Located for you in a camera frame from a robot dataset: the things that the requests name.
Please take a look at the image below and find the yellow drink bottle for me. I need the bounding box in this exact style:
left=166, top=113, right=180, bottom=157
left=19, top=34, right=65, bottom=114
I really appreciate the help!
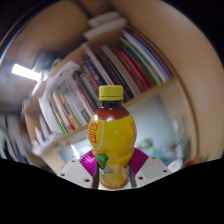
left=87, top=84, right=138, bottom=190

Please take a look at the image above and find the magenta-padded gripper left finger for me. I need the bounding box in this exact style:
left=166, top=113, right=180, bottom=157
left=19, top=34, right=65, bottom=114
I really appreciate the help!
left=57, top=149, right=101, bottom=190

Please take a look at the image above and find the wooden shelf unit with books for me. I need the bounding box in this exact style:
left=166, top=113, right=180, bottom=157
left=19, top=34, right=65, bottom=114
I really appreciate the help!
left=23, top=11, right=188, bottom=158

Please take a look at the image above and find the bright tube light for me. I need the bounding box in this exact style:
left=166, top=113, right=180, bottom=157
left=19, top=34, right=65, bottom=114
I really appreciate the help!
left=11, top=63, right=43, bottom=83

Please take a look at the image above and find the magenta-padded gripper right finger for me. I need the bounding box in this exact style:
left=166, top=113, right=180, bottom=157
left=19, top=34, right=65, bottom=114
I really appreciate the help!
left=128, top=148, right=173, bottom=188

